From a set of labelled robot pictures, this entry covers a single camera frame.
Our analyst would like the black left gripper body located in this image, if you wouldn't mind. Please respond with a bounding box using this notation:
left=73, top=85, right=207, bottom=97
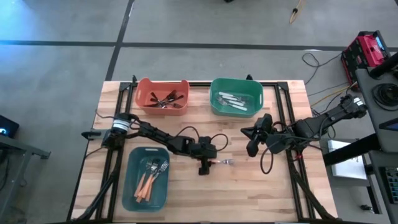
left=189, top=136, right=218, bottom=175

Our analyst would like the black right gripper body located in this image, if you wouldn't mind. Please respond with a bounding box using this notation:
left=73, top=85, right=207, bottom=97
left=247, top=113, right=275, bottom=158

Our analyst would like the green plastic bin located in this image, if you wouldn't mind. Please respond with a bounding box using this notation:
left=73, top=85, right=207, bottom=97
left=210, top=77, right=265, bottom=118

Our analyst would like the dark teal plastic bin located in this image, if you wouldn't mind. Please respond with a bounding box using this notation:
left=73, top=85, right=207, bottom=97
left=121, top=146, right=171, bottom=213

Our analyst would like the orange plastic bin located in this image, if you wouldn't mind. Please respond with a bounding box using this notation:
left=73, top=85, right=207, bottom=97
left=134, top=77, right=191, bottom=116

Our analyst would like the white box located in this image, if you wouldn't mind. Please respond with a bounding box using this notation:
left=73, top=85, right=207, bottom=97
left=327, top=139, right=368, bottom=181

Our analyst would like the gray equipment cart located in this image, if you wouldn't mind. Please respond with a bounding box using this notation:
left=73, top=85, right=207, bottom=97
left=355, top=67, right=398, bottom=153

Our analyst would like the wooden stick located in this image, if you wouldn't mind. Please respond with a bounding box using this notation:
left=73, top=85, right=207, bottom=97
left=288, top=0, right=305, bottom=25

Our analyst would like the black tablet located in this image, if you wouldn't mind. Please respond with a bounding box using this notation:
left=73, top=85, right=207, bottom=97
left=378, top=117, right=398, bottom=132

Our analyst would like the red black tool case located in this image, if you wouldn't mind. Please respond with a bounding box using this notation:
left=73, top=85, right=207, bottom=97
left=340, top=30, right=392, bottom=91

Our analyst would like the black keyboard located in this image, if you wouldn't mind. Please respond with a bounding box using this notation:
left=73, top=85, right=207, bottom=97
left=383, top=166, right=398, bottom=197

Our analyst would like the black pole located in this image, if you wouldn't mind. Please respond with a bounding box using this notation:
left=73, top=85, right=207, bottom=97
left=368, top=52, right=398, bottom=79

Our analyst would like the gray side table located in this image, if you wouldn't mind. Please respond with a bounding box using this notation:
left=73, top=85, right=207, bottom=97
left=0, top=133, right=51, bottom=223

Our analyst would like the black laptop with blue light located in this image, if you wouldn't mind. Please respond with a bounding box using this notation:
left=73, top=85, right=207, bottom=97
left=0, top=114, right=21, bottom=139

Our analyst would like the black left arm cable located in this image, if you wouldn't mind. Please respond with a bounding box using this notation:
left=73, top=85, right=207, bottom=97
left=175, top=126, right=229, bottom=153

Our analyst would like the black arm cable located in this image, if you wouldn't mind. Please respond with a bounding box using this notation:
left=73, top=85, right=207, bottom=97
left=260, top=144, right=275, bottom=175
left=175, top=126, right=229, bottom=153

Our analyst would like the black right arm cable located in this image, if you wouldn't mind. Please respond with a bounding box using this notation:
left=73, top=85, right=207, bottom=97
left=260, top=144, right=275, bottom=175

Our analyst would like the black table frame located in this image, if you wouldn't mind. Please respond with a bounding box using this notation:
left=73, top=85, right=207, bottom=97
left=67, top=80, right=340, bottom=223

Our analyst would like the yellow floor cable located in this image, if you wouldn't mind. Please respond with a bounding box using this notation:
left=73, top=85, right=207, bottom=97
left=310, top=82, right=358, bottom=108

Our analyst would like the black floor cable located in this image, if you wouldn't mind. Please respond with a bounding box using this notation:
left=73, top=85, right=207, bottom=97
left=302, top=52, right=343, bottom=85

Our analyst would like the coiled black cable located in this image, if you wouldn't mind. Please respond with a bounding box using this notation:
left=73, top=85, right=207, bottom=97
left=371, top=82, right=398, bottom=112

